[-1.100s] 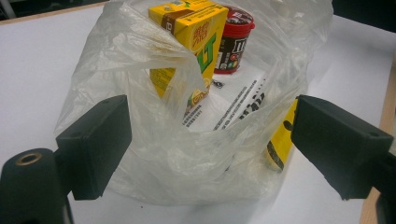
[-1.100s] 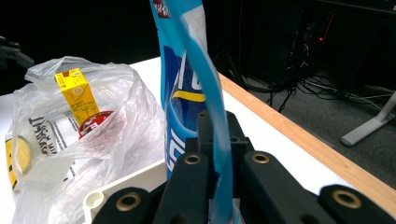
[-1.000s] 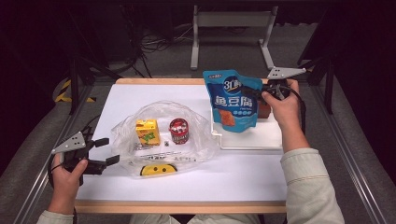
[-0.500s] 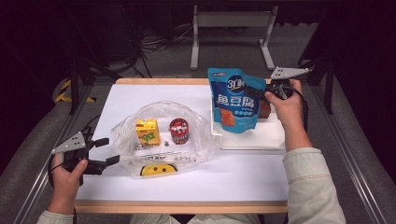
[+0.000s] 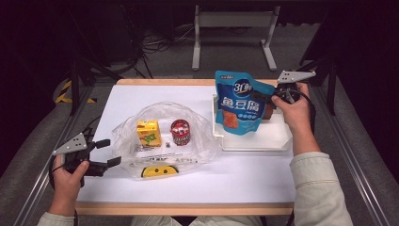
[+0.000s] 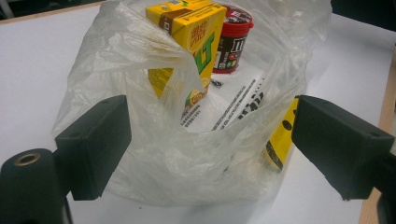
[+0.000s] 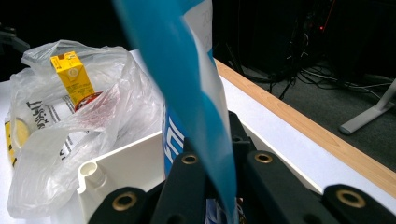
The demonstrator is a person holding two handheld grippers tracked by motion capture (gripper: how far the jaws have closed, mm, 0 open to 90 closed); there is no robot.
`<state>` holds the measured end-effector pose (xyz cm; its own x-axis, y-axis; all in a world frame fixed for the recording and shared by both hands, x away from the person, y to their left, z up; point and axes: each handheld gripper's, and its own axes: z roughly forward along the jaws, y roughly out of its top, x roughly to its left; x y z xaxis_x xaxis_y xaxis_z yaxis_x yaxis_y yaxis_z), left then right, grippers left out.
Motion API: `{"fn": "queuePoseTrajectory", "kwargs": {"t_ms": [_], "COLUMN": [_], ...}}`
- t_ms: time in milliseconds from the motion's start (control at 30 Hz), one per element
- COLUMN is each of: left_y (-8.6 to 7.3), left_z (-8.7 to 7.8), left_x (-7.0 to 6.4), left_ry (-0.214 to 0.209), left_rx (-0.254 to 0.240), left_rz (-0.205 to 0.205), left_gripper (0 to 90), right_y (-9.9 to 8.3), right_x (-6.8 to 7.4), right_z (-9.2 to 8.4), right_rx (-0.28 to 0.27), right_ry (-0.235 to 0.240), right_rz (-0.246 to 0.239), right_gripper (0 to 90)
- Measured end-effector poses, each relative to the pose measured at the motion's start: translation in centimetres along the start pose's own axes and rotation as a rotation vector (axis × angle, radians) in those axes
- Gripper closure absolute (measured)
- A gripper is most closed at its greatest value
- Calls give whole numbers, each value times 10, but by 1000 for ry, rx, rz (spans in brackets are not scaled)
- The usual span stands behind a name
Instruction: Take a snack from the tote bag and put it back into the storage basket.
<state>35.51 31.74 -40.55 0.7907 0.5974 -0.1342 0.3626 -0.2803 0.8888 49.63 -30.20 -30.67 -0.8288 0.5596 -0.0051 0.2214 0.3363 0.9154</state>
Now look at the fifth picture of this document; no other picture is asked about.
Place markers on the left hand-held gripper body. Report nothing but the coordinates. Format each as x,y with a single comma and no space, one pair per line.
72,146

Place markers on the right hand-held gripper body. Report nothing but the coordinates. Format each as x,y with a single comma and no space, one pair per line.
293,77

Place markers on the blue snack pouch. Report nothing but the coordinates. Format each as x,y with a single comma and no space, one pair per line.
241,109

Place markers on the white plastic tray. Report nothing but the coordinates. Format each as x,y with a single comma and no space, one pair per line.
269,135

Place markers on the yellow juice carton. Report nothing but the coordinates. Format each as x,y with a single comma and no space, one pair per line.
148,133

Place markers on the red can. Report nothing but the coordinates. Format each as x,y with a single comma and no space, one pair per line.
180,133

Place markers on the clear smiley plastic bag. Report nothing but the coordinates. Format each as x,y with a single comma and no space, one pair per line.
194,138

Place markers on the person's right hand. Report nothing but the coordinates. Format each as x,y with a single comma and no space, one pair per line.
298,116

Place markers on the person's left hand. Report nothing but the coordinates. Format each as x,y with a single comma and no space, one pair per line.
67,188

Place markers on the wooden table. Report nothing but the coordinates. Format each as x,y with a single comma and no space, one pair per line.
156,208

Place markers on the white table mat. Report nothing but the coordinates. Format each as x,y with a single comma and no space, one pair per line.
235,182

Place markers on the person's legs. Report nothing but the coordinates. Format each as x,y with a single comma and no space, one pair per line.
219,221

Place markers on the aluminium floor rail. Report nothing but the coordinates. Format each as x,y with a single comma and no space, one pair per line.
351,166
39,185

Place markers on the white metal table frame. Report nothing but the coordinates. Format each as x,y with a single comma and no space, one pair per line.
235,19

